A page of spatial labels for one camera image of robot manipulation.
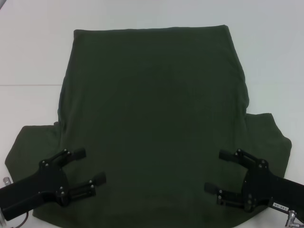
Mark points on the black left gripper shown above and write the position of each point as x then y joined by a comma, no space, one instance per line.
47,183

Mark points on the dark green shirt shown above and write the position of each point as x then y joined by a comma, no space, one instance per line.
152,107

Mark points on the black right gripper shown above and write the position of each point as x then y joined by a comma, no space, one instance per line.
266,187

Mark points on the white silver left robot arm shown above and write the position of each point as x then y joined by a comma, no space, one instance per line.
1,217

